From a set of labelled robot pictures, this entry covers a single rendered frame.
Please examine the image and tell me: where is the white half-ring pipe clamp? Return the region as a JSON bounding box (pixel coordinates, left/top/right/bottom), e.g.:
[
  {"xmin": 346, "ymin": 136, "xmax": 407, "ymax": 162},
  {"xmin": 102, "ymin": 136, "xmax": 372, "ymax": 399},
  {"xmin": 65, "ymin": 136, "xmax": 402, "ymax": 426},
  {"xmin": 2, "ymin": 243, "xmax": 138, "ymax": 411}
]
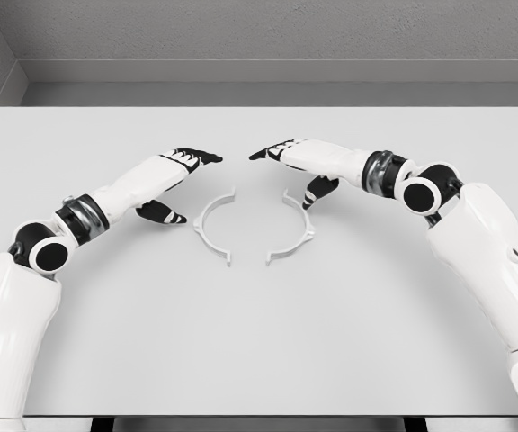
[
  {"xmin": 265, "ymin": 188, "xmax": 317, "ymax": 266},
  {"xmin": 192, "ymin": 188, "xmax": 237, "ymax": 269}
]

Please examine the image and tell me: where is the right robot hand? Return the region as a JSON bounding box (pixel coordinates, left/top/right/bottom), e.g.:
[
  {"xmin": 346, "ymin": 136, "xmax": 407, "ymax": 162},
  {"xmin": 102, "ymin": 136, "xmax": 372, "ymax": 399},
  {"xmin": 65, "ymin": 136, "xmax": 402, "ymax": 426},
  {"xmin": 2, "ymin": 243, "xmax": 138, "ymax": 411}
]
[{"xmin": 248, "ymin": 138, "xmax": 345, "ymax": 212}]

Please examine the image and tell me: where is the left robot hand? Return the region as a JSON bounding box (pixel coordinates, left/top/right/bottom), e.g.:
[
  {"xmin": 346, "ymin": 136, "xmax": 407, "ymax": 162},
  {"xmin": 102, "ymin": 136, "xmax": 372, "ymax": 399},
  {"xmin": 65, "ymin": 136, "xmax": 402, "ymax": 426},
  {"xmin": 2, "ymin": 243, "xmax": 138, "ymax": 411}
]
[{"xmin": 129, "ymin": 147, "xmax": 224, "ymax": 225}]

